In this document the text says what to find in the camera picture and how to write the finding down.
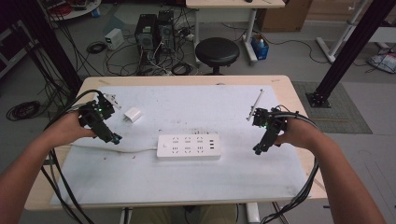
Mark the large black computer tower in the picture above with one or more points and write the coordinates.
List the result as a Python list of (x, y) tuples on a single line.
[(145, 37)]

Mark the blue box with bottle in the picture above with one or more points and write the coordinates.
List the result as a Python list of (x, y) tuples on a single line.
[(260, 46)]

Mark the round white table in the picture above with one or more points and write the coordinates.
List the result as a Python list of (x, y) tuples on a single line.
[(76, 9)]

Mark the white power supply box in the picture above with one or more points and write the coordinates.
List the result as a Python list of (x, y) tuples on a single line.
[(114, 38)]

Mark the white metal stand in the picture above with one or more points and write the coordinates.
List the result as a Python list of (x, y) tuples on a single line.
[(337, 37)]

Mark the black metal frame post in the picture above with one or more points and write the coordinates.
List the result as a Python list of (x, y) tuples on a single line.
[(351, 46), (51, 46)]

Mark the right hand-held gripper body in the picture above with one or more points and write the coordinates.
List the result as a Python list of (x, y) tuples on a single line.
[(274, 119)]

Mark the clear plastic bag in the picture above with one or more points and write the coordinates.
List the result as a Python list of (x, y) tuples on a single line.
[(383, 62)]

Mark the small black computer tower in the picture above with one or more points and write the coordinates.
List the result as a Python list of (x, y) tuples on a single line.
[(166, 29)]

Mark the grey floor mat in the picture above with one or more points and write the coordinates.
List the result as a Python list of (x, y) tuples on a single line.
[(339, 107)]

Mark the person's left hand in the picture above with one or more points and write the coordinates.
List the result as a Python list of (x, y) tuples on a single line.
[(67, 129)]

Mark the black round stool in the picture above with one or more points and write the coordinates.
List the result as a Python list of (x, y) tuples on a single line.
[(217, 51)]

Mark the white table leg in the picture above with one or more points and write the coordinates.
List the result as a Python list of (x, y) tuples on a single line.
[(126, 216), (252, 214)]

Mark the white charger plug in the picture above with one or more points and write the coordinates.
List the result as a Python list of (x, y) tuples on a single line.
[(132, 114)]

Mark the white table mat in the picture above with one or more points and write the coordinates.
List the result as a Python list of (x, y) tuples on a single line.
[(186, 183)]

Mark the brown cardboard box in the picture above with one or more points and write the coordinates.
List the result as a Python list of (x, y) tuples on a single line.
[(285, 15)]

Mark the person's right hand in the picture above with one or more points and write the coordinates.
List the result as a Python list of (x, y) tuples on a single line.
[(300, 133)]

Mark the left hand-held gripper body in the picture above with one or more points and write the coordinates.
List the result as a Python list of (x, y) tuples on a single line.
[(95, 113)]

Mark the wooden desk with white legs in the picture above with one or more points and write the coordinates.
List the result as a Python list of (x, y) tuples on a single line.
[(233, 6)]

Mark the white power strip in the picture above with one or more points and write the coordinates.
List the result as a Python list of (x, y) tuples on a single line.
[(188, 146)]

